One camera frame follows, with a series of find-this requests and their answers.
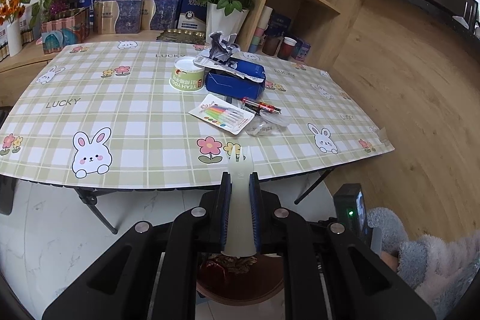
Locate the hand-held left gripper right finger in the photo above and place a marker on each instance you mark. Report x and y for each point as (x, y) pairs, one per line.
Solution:
(255, 207)

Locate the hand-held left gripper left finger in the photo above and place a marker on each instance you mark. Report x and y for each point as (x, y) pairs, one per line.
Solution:
(225, 207)

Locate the white plastic fork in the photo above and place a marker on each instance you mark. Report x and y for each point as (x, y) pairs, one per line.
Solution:
(240, 200)

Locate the brown plastic bin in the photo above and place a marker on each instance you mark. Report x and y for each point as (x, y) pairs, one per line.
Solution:
(240, 288)

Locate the clear plastic lid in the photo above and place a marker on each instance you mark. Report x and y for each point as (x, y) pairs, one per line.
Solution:
(268, 123)

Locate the marker pen blister pack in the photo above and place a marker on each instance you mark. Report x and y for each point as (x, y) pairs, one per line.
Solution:
(221, 113)

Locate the checked rabbit print tablecloth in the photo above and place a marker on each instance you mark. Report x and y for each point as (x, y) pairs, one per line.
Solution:
(150, 125)

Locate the blue carton box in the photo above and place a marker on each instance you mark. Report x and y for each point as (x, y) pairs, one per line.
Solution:
(236, 80)

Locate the white green paper tub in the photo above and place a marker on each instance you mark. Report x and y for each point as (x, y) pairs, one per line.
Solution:
(186, 76)

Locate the crumpled silver wrapper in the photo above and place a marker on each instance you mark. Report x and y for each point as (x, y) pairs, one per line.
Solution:
(223, 46)

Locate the small blue box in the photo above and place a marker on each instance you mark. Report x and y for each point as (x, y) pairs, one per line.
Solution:
(303, 51)

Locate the green gold tray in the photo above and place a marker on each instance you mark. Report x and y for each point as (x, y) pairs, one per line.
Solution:
(180, 37)

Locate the stack of pastel cups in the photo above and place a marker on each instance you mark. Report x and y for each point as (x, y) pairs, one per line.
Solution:
(260, 27)

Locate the dark blue shelf box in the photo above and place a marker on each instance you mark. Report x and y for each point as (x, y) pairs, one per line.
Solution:
(281, 25)

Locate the white paper flower wrap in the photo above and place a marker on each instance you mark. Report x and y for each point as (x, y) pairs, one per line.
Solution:
(225, 24)

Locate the blue white round emblem box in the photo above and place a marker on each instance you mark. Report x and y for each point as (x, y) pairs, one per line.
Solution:
(191, 14)

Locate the gold blue gift box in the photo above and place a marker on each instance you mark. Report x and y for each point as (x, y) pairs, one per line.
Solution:
(161, 14)
(118, 17)

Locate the dark blue red label box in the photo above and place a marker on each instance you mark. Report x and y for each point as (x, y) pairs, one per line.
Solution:
(176, 1)

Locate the wooden sideboard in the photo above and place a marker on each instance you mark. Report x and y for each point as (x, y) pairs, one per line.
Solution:
(26, 61)

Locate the purple flower bunch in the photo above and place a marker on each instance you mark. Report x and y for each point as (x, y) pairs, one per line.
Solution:
(59, 7)

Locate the row of brown vials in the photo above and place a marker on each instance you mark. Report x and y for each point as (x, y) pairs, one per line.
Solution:
(27, 37)

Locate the white cylinder vase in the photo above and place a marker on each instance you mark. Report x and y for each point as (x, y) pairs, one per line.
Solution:
(14, 40)

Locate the orange flower bunch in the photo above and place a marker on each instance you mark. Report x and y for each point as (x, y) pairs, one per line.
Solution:
(9, 7)

